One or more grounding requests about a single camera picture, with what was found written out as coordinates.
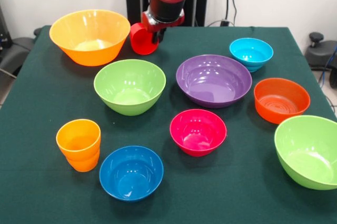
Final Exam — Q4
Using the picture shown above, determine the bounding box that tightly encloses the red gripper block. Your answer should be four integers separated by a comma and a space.
141, 10, 185, 44

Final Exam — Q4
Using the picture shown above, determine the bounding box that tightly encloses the red plastic cup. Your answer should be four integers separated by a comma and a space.
130, 22, 160, 55

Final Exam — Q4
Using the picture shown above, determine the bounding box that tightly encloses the green plastic bowl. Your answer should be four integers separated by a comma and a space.
93, 59, 167, 116
274, 115, 337, 191

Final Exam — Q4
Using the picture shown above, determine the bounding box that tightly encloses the large orange plastic bowl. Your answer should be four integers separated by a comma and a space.
49, 9, 131, 67

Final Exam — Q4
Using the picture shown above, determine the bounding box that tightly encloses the purple plastic bowl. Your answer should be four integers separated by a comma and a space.
175, 54, 253, 109

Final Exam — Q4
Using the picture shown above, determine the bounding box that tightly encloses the cyan plastic bowl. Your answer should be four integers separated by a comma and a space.
229, 37, 274, 73

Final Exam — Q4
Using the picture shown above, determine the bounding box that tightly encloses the pink plastic bowl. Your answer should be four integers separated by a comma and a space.
169, 109, 227, 158

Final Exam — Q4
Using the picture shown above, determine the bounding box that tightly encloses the orange plastic cup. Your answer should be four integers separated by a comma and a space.
55, 119, 102, 173

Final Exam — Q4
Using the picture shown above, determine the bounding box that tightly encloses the red-orange plastic bowl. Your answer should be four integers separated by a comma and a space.
253, 77, 311, 125

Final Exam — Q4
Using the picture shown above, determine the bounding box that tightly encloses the blue plastic bowl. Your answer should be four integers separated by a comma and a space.
98, 145, 164, 203

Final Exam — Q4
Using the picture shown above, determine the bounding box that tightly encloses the dark green tablecloth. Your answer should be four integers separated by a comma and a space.
0, 25, 337, 224

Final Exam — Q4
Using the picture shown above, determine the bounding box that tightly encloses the black pedestal foot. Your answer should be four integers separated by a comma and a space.
305, 32, 337, 89
0, 27, 43, 77

